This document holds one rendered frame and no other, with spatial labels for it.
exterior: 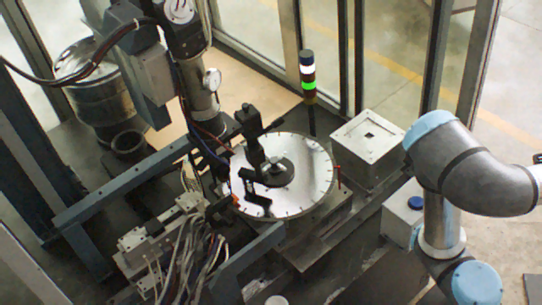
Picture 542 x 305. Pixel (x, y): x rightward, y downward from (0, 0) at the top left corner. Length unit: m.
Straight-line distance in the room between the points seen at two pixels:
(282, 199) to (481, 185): 0.65
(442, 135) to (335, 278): 0.67
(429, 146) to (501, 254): 1.60
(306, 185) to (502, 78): 2.19
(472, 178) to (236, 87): 1.36
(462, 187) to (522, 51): 2.81
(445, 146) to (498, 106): 2.26
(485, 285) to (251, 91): 1.22
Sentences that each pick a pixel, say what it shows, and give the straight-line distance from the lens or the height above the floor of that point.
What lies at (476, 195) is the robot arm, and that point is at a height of 1.35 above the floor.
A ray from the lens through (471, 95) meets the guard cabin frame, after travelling 1.41.
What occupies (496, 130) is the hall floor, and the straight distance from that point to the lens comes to 3.03.
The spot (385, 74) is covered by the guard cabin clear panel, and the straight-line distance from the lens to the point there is 1.62.
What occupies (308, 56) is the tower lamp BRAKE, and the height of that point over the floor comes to 1.16.
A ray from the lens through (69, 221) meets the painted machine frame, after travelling 1.43.
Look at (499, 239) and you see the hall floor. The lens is 2.55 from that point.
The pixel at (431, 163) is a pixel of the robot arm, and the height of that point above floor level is 1.35.
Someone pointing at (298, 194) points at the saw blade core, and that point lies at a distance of 1.40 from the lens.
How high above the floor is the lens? 2.04
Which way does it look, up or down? 46 degrees down
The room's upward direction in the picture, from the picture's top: 10 degrees counter-clockwise
